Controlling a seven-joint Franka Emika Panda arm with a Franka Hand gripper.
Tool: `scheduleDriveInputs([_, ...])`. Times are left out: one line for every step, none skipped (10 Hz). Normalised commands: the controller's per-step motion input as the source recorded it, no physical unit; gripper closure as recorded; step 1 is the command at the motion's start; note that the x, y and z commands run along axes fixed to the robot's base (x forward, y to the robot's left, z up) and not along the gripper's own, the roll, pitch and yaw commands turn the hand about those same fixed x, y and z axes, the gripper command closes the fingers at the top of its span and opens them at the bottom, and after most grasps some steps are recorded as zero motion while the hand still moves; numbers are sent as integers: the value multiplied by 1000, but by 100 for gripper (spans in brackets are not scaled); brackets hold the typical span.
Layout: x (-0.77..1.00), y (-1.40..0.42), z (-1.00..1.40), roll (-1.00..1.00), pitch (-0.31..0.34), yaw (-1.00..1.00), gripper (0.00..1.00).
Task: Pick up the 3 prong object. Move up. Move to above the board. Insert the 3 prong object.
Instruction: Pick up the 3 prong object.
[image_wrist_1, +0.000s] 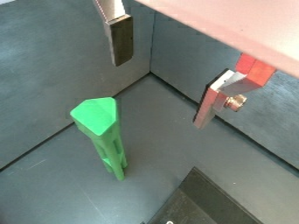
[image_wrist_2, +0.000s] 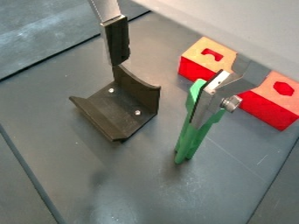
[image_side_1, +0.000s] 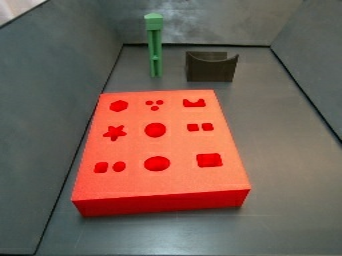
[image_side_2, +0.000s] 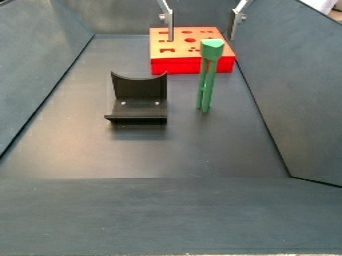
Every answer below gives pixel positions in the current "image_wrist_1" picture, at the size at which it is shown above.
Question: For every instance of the green three prong peg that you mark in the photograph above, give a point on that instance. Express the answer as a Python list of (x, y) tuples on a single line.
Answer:
[(96, 119)]

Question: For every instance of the black curved holder block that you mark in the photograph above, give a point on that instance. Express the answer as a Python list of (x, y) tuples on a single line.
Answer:
[(199, 202)]

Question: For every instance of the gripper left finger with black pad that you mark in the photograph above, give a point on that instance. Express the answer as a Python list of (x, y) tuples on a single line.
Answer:
[(119, 29)]

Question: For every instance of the gripper red and silver right finger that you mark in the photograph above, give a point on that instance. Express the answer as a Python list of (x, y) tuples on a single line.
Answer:
[(223, 93)]

